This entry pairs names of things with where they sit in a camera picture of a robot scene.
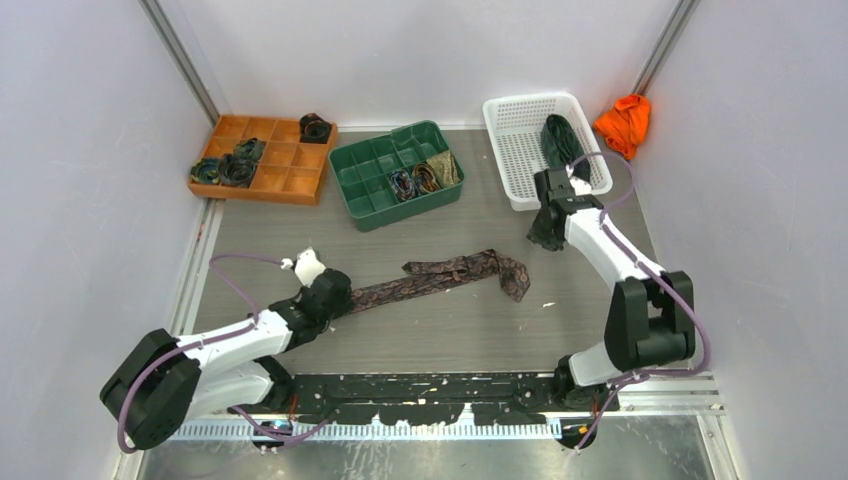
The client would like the brown paisley tie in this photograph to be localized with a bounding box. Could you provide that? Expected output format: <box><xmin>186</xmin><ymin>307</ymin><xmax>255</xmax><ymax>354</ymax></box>
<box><xmin>348</xmin><ymin>249</ymin><xmax>531</xmax><ymax>315</ymax></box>

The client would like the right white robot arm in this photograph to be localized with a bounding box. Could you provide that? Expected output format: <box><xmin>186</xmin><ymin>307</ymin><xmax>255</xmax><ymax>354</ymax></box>
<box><xmin>527</xmin><ymin>167</ymin><xmax>698</xmax><ymax>411</ymax></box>

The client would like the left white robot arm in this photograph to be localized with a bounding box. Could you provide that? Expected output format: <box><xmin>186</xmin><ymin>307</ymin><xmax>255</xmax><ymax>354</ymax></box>
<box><xmin>99</xmin><ymin>269</ymin><xmax>353</xmax><ymax>453</ymax></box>

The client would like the dark green tie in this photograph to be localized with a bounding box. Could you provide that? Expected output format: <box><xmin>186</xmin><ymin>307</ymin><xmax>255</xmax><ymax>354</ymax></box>
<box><xmin>540</xmin><ymin>114</ymin><xmax>591</xmax><ymax>182</ymax></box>

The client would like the white plastic basket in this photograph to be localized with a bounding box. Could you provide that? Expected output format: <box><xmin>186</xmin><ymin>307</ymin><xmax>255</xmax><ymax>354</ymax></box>
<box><xmin>483</xmin><ymin>93</ymin><xmax>613</xmax><ymax>211</ymax></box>

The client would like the orange cloth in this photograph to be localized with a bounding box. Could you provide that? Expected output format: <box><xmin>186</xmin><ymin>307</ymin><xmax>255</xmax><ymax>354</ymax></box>
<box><xmin>592</xmin><ymin>94</ymin><xmax>652</xmax><ymax>161</ymax></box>

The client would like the rolled olive gold tie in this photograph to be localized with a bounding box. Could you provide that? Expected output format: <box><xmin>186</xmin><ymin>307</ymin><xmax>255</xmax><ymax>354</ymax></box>
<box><xmin>426</xmin><ymin>150</ymin><xmax>460</xmax><ymax>187</ymax></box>

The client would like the green compartment tray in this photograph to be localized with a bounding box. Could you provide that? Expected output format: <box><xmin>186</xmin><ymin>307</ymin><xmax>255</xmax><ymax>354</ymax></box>
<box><xmin>329</xmin><ymin>120</ymin><xmax>465</xmax><ymax>232</ymax></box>

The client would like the rolled colourful striped tie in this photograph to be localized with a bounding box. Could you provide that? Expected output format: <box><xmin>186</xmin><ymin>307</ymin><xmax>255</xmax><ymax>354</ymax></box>
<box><xmin>387</xmin><ymin>169</ymin><xmax>419</xmax><ymax>203</ymax></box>

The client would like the rolled orange brown tie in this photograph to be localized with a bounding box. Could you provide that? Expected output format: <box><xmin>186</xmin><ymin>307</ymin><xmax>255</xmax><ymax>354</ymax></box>
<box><xmin>412</xmin><ymin>162</ymin><xmax>442</xmax><ymax>195</ymax></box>

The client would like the orange compartment tray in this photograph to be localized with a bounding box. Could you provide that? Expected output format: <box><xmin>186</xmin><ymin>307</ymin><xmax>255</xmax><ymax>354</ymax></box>
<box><xmin>187</xmin><ymin>115</ymin><xmax>338</xmax><ymax>206</ymax></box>

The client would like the rolled dark grey tie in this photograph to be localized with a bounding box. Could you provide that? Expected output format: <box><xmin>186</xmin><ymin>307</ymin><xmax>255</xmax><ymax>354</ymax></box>
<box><xmin>218</xmin><ymin>154</ymin><xmax>258</xmax><ymax>188</ymax></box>

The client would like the rolled green patterned tie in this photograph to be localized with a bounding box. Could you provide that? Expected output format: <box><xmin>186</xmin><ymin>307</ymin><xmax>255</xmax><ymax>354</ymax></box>
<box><xmin>232</xmin><ymin>137</ymin><xmax>266</xmax><ymax>163</ymax></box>

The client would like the rolled black tie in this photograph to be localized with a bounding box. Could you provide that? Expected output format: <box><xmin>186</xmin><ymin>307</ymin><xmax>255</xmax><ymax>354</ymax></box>
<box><xmin>299</xmin><ymin>113</ymin><xmax>333</xmax><ymax>144</ymax></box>

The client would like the rolled blue green tie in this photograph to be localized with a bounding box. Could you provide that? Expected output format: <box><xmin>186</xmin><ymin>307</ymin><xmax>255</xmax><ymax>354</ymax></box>
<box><xmin>190</xmin><ymin>157</ymin><xmax>221</xmax><ymax>185</ymax></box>

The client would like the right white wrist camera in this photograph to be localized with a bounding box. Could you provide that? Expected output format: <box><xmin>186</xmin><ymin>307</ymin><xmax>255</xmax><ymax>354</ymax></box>
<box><xmin>570</xmin><ymin>177</ymin><xmax>593</xmax><ymax>196</ymax></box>

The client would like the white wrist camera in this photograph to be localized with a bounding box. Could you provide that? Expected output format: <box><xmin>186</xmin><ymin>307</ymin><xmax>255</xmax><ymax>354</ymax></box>
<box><xmin>279</xmin><ymin>247</ymin><xmax>327</xmax><ymax>287</ymax></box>
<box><xmin>570</xmin><ymin>177</ymin><xmax>593</xmax><ymax>196</ymax></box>

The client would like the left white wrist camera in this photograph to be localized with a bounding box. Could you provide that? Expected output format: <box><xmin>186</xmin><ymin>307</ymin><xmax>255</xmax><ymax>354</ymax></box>
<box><xmin>279</xmin><ymin>247</ymin><xmax>327</xmax><ymax>287</ymax></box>

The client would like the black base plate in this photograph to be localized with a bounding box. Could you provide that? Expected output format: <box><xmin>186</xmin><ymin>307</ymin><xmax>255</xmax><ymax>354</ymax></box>
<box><xmin>227</xmin><ymin>372</ymin><xmax>621</xmax><ymax>427</ymax></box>

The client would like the right aluminium corner post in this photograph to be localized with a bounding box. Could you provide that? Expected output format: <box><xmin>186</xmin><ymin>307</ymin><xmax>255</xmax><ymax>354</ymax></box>
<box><xmin>632</xmin><ymin>0</ymin><xmax>701</xmax><ymax>96</ymax></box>

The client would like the aluminium corner post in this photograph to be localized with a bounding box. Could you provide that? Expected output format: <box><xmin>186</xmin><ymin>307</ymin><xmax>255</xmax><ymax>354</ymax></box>
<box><xmin>632</xmin><ymin>0</ymin><xmax>701</xmax><ymax>96</ymax></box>
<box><xmin>139</xmin><ymin>0</ymin><xmax>219</xmax><ymax>125</ymax></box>

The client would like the aluminium front rail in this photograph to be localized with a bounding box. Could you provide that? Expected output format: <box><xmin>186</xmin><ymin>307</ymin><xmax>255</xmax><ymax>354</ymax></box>
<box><xmin>167</xmin><ymin>376</ymin><xmax>724</xmax><ymax>444</ymax></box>

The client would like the left aluminium corner post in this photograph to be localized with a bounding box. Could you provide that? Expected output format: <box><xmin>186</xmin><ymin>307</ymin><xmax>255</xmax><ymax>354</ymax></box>
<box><xmin>139</xmin><ymin>0</ymin><xmax>219</xmax><ymax>125</ymax></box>

